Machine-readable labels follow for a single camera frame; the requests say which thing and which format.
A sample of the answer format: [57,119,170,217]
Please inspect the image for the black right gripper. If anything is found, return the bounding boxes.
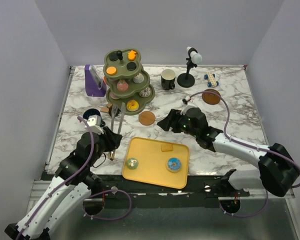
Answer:
[156,108,199,138]

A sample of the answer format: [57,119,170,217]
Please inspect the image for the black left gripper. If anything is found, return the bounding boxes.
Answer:
[88,126,123,167]

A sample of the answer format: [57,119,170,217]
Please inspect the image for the metal serving tongs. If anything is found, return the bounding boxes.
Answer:
[107,102,127,161]

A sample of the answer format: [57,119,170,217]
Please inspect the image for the white sprinkled donut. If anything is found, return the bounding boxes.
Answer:
[138,86,152,98]

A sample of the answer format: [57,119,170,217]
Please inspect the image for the yellow serving tray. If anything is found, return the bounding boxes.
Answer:
[122,137,190,190]

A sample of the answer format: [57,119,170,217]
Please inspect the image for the blue frosted donut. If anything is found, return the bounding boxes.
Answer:
[166,157,182,173]

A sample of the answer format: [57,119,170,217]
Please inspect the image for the pink frosted donut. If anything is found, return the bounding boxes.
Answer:
[110,92,118,100]

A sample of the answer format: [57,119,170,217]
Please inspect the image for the black lamp white bulb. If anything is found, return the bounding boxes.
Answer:
[177,46,203,88]

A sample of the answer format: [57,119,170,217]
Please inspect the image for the grey snowball cake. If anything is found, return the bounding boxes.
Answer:
[133,73,144,84]

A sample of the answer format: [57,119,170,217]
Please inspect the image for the green tiered cake stand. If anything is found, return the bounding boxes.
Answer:
[103,48,155,116]

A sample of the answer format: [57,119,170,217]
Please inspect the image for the pink snowball cake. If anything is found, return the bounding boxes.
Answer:
[117,79,129,92]

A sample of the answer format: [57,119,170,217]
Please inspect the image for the round orange biscuit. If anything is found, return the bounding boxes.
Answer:
[106,66,117,76]

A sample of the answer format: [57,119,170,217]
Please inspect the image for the orange fish cookie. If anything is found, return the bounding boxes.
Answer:
[127,49,137,61]

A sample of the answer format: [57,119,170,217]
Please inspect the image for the black patterned sandwich cookie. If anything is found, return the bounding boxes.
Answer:
[108,52,118,61]

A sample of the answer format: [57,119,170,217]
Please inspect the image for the yellow frosted donut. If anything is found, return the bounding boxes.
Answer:
[126,99,139,112]

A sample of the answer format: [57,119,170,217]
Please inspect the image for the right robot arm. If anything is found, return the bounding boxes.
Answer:
[157,107,300,197]

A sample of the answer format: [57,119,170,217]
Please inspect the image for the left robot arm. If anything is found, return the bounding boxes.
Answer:
[4,126,122,240]

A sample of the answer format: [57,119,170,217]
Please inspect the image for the light wooden coaster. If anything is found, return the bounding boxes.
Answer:
[138,111,156,126]

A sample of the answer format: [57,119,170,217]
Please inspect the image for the rectangular beige biscuit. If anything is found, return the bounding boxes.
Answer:
[160,144,173,152]

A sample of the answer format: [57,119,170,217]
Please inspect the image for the small wooden block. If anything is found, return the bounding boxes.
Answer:
[100,103,113,113]

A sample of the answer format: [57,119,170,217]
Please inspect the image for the green snowball cake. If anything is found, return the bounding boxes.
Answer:
[126,157,139,170]

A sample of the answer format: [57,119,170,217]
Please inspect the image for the dark blue mug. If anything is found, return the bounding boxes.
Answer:
[82,108,106,127]

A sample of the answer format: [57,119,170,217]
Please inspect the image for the black cream mug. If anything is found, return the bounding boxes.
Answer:
[160,69,176,91]

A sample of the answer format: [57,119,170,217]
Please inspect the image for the dark wooden coaster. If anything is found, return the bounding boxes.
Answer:
[201,88,221,105]

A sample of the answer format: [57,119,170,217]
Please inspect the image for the purple box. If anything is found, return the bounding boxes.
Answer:
[84,64,107,97]

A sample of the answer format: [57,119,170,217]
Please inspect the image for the toy car blue wheels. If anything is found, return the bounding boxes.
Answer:
[204,72,219,88]

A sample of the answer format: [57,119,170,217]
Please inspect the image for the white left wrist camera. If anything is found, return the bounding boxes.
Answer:
[86,115,104,135]

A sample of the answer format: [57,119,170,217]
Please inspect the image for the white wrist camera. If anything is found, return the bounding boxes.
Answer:
[181,96,198,115]
[86,115,104,135]

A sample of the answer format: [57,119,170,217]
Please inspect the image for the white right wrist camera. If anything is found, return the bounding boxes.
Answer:
[181,96,198,115]

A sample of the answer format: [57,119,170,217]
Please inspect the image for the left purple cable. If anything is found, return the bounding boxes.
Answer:
[14,116,133,240]

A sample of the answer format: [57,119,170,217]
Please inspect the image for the purple cable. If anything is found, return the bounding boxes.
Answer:
[14,116,133,240]
[182,90,300,218]

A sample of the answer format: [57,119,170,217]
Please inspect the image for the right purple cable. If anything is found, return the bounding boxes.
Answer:
[182,90,300,218]

